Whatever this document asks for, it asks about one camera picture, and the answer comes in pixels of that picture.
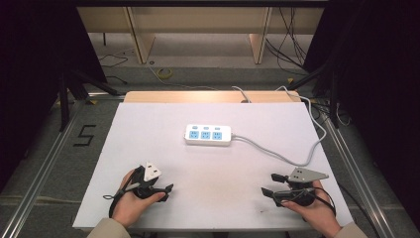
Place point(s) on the white power strip blue sockets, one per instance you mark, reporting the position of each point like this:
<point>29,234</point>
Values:
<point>208,141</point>

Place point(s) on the yellow tape roll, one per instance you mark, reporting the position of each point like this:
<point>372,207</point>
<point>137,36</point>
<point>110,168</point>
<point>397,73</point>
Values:
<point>164,73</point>

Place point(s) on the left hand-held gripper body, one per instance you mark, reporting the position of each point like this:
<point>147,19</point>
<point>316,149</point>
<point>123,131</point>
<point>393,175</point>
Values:
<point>145,190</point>

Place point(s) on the black metal stand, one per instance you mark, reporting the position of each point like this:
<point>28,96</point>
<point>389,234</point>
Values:
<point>64,102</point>
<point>334,95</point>

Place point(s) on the person's left hand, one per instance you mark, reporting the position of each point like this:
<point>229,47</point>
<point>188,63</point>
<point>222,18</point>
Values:
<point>128,206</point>

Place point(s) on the aluminium floor rail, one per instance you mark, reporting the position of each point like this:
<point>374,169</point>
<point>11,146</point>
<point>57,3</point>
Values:
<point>39,172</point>
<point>360,185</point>

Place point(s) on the black curtain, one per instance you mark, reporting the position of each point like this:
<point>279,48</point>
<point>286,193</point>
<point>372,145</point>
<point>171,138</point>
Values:
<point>36,66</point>
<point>379,82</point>

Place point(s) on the person's right hand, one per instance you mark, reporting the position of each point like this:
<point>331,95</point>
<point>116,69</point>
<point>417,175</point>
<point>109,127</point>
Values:
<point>318,211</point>

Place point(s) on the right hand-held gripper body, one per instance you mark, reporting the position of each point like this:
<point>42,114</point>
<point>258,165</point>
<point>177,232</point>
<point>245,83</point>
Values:
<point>302,176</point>

